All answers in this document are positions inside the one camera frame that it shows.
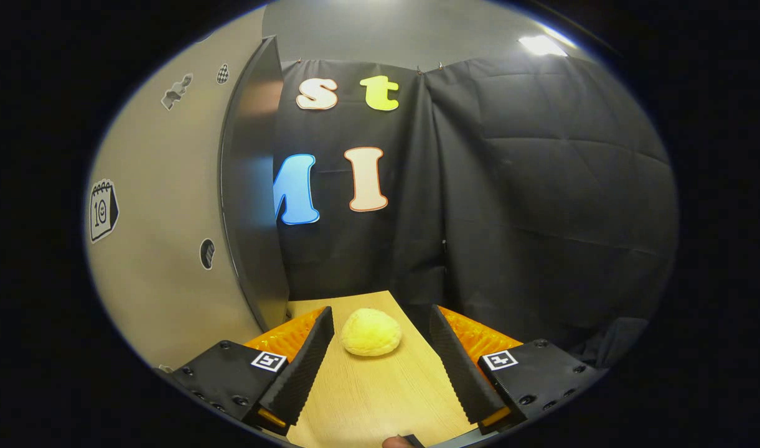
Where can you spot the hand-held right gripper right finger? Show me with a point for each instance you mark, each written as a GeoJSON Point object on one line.
{"type": "Point", "coordinates": [457, 367]}

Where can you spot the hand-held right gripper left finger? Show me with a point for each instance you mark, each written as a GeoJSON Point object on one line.
{"type": "Point", "coordinates": [305, 367]}

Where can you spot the dark grey cabinet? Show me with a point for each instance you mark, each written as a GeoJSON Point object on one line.
{"type": "Point", "coordinates": [255, 186]}

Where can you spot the yellow bread bun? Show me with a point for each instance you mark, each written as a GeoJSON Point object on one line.
{"type": "Point", "coordinates": [370, 333]}

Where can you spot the black backdrop cloth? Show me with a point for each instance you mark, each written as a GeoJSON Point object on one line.
{"type": "Point", "coordinates": [529, 199]}

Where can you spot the ceiling light panel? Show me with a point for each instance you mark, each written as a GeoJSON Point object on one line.
{"type": "Point", "coordinates": [541, 45]}

